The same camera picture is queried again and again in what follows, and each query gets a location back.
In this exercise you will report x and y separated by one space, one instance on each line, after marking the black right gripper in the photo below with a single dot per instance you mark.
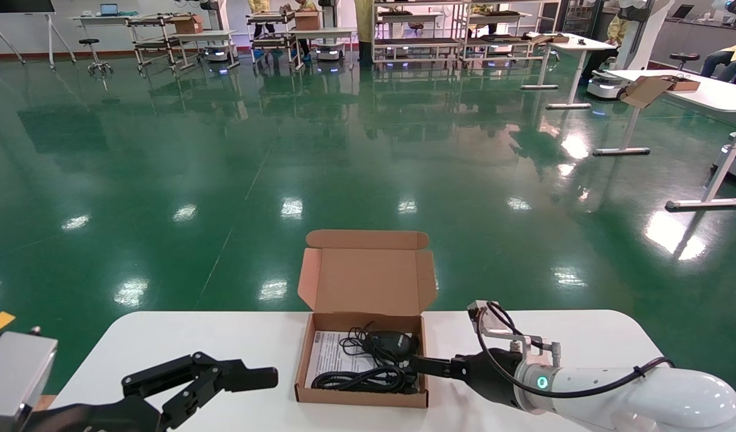
494 378

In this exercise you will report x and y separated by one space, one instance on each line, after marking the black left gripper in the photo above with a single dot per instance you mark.
104 417

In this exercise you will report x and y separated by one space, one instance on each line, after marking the cardboard storage box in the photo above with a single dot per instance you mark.
368 282

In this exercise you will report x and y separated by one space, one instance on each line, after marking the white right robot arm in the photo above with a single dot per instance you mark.
674 402

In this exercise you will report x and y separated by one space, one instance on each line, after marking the small open cardboard box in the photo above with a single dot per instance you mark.
647 90

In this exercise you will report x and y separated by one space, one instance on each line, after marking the black power adapter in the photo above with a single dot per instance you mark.
395 345

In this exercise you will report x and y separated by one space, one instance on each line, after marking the white instruction sheet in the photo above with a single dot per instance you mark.
327 357

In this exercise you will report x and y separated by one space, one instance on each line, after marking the tall metal shelf rack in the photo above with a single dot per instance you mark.
506 39
416 42

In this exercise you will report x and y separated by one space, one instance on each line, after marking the metal rack cart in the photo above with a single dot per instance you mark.
273 42
155 43

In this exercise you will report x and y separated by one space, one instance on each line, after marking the person in yellow coat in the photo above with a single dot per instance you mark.
364 21
260 5
307 5
614 30

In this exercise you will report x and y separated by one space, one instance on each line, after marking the black round stool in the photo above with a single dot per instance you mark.
95 54
684 57

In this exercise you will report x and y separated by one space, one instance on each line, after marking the white column robot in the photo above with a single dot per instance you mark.
638 36

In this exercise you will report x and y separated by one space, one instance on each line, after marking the white table with laptop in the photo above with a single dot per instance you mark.
92 19

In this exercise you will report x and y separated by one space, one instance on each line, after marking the long white table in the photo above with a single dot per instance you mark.
722 96

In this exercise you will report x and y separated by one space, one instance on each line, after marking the open laptop blue screen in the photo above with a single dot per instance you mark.
108 9

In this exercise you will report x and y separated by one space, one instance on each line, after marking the seated person yellow coat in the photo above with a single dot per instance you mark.
728 57

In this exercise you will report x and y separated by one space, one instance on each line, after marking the black display on stand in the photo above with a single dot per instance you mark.
17 5

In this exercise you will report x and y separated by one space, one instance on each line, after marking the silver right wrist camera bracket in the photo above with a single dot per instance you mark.
500 330

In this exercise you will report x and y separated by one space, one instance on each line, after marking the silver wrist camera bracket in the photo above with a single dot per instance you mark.
500 330
14 378

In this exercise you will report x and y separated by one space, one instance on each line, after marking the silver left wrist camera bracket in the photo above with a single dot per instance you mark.
14 378

